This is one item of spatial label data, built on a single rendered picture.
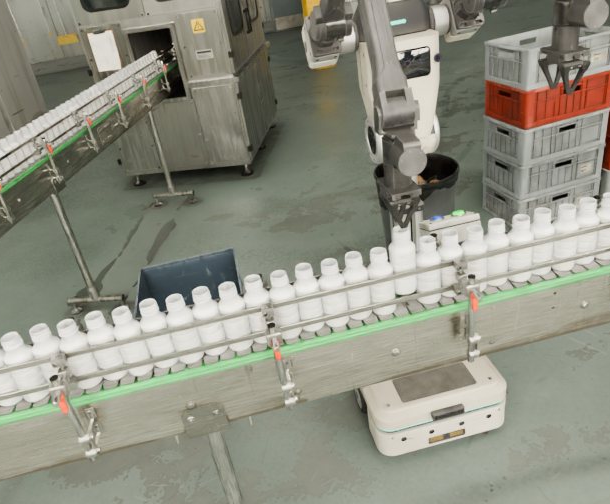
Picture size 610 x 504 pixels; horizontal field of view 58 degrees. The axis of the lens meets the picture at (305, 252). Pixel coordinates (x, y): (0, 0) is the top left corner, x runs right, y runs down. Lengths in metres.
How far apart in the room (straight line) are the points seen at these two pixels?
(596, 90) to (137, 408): 3.09
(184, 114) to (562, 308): 3.94
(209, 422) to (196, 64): 3.75
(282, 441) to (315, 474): 0.22
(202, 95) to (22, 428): 3.78
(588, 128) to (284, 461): 2.59
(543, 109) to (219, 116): 2.62
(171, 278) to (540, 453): 1.51
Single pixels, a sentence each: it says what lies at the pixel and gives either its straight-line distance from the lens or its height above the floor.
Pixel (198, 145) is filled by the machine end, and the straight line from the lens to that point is 5.00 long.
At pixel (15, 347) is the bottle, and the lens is 1.32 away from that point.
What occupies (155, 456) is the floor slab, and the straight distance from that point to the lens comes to 2.55.
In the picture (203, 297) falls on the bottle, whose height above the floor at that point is 1.16.
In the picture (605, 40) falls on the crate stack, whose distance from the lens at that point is 3.65.
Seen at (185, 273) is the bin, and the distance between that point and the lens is 1.86.
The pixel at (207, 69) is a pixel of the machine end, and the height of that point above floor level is 0.97.
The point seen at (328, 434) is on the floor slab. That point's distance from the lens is 2.41.
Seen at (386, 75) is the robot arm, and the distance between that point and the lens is 1.14.
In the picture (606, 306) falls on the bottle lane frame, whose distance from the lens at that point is 1.60.
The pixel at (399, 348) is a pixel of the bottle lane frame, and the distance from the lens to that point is 1.36.
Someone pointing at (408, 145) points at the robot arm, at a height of 1.43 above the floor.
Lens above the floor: 1.80
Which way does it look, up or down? 30 degrees down
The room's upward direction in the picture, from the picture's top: 9 degrees counter-clockwise
